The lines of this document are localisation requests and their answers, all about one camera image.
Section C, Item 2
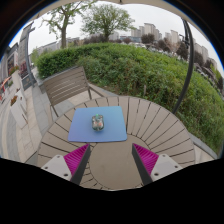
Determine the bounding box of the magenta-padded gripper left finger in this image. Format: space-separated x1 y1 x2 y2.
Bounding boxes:
41 143 92 186

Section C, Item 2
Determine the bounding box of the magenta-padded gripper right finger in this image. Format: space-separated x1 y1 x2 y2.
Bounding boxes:
131 143 184 186

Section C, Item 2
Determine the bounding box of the transparent computer mouse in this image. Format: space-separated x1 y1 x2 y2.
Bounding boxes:
91 113 105 132

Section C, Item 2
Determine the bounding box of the blue mouse pad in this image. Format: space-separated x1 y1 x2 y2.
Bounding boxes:
67 105 128 144

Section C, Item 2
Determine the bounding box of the white flower planter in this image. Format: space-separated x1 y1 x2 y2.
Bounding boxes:
9 95 30 130

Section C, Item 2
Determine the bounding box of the green hedge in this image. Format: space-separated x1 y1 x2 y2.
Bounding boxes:
34 42 224 155

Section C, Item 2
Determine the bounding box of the dark curved parasol pole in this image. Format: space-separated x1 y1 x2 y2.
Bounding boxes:
171 19 195 115

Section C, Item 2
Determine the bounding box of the sparse-leaved tree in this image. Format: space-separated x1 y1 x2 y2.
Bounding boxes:
41 1 98 50

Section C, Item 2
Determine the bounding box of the group of apartment buildings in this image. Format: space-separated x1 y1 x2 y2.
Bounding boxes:
129 22 218 72

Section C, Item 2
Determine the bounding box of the round leafy tree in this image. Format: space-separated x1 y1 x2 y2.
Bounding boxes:
81 3 136 43

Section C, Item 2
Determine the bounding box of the beige parasol canopy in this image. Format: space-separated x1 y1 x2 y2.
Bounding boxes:
46 0 208 32

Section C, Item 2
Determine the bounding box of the dark metal post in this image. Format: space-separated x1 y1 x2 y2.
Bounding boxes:
23 26 38 88

